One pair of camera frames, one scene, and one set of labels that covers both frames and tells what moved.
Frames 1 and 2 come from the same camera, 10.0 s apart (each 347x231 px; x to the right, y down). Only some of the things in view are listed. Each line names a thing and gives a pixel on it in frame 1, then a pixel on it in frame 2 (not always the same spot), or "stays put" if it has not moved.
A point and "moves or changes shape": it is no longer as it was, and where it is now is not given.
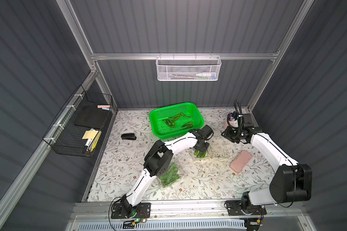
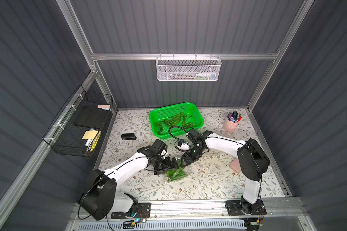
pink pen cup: [232, 122] stays put
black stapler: [128, 136] stays put
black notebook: [91, 117] stays put
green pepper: [169, 122] to [160, 127]
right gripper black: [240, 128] to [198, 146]
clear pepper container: [173, 174] moves or changes shape
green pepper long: [184, 115] stays put
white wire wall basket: [188, 68] stays put
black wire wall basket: [76, 129] stays put
